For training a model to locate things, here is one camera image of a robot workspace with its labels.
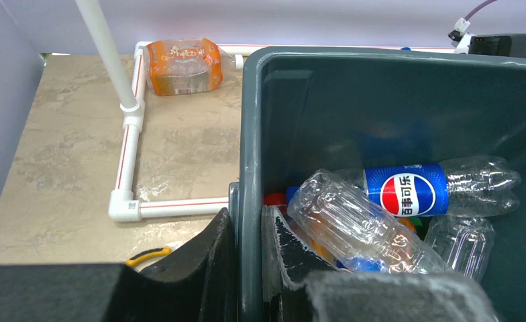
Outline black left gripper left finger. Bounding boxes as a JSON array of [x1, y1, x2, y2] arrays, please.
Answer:
[[0, 208, 237, 321]]

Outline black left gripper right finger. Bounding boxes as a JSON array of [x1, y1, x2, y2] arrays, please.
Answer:
[[261, 206, 497, 321]]

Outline clear bottle white cap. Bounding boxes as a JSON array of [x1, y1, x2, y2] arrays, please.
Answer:
[[287, 169, 448, 274]]

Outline clear bottle red cap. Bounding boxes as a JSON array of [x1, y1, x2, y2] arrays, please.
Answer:
[[263, 193, 287, 215]]

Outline dark green plastic bin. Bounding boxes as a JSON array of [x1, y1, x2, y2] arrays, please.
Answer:
[[230, 47, 526, 321]]

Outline clear Pepsi bottle blue cap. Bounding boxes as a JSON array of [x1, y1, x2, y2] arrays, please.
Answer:
[[333, 155, 523, 219]]

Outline clear bottle blue label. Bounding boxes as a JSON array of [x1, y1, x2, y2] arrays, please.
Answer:
[[425, 216, 495, 282]]

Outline yellow black pliers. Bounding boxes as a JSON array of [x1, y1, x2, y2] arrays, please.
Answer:
[[125, 248, 172, 268]]

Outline orange label bottle far corner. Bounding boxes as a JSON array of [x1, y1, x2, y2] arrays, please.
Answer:
[[143, 38, 244, 96]]

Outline white PVC pipe frame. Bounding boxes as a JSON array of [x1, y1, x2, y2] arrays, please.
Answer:
[[74, 0, 457, 223]]

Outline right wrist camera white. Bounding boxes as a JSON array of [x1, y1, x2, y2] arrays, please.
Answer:
[[448, 17, 526, 58]]

